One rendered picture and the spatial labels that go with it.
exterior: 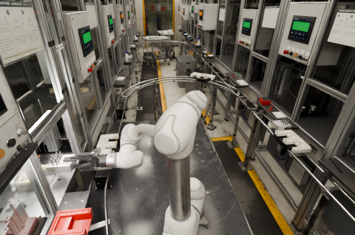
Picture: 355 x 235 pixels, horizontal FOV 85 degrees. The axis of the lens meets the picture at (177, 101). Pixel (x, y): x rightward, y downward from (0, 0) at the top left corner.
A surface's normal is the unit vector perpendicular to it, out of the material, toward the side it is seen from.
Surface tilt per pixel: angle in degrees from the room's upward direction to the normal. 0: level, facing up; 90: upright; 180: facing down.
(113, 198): 0
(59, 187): 0
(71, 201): 0
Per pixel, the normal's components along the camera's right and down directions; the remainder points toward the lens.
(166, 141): -0.34, 0.33
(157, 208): 0.01, -0.89
